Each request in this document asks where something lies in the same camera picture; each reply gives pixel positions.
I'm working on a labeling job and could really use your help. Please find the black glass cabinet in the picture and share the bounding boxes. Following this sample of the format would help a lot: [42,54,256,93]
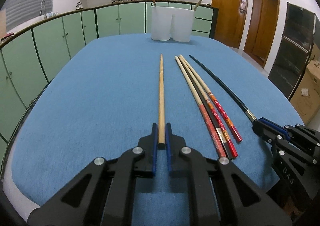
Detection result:
[268,2,319,99]

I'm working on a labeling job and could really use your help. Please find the red and beige chopstick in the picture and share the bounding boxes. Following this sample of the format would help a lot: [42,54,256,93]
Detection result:
[175,56,227,158]

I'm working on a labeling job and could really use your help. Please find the blue tablecloth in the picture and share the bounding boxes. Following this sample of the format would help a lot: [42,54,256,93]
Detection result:
[3,34,302,219]

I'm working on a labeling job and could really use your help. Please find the open wooden door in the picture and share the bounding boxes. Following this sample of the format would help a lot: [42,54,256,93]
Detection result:
[244,0,280,67]

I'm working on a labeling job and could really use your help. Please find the green lower kitchen cabinets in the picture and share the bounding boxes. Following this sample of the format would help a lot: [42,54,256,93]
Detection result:
[0,0,219,174]

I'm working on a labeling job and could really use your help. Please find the closed wooden door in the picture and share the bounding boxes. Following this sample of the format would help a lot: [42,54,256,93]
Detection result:
[212,0,248,48]

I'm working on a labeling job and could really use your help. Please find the white double utensil holder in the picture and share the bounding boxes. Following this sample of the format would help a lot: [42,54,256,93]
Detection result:
[151,6,195,43]

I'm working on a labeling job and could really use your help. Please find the chrome kitchen faucet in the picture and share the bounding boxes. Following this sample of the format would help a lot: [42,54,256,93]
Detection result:
[40,0,47,20]

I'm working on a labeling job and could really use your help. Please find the black chopstick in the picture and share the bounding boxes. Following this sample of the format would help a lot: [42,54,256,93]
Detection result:
[178,56,238,159]
[189,54,257,123]

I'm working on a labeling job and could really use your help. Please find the orange red patterned chopstick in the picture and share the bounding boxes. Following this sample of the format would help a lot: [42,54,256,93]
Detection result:
[180,55,242,143]

